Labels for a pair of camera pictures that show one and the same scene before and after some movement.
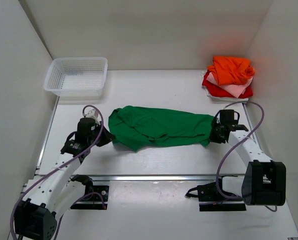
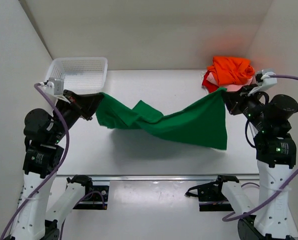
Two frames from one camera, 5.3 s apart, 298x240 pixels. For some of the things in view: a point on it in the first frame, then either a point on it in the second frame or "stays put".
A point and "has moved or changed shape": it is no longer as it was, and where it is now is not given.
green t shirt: [136, 127] has moved or changed shape
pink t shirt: [234, 89] stays put
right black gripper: [212, 137] to [230, 98]
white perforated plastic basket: [77, 77] stays put
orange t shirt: [231, 70] stays put
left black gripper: [107, 136] to [90, 101]
